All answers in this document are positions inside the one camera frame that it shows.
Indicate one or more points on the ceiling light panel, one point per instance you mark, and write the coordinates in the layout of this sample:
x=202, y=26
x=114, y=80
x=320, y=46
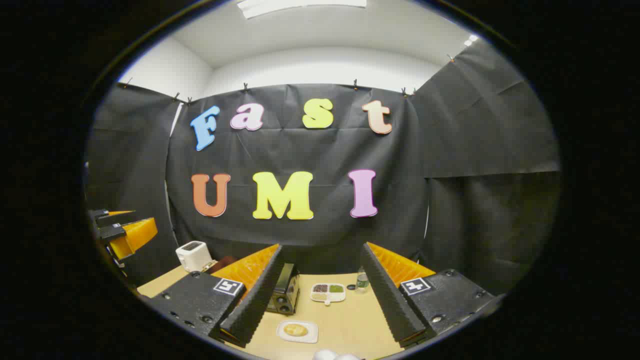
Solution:
x=470, y=40

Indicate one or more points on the black electric oven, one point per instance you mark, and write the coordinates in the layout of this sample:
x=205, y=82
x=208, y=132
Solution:
x=287, y=285

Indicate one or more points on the white toaster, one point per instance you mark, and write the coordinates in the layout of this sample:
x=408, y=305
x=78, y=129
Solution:
x=192, y=257

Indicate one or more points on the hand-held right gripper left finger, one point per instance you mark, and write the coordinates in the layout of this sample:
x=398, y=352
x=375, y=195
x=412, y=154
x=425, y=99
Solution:
x=247, y=310

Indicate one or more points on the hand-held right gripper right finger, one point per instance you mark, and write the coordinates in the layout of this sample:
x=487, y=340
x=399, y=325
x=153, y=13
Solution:
x=392, y=305

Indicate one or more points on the black backdrop cloth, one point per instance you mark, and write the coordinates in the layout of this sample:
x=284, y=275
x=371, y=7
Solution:
x=280, y=150

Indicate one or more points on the clear plastic water bottle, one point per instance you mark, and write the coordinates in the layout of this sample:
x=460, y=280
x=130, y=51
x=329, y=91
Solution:
x=362, y=282

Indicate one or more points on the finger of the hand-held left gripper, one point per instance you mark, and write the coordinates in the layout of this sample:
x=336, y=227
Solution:
x=107, y=219
x=112, y=233

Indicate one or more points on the golden bread roll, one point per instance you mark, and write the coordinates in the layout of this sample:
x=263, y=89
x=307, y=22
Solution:
x=295, y=330

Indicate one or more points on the white rectangular plate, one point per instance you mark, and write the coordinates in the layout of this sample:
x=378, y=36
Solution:
x=312, y=334

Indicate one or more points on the white divided dish with grains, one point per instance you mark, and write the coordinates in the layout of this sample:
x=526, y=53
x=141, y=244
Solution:
x=327, y=298

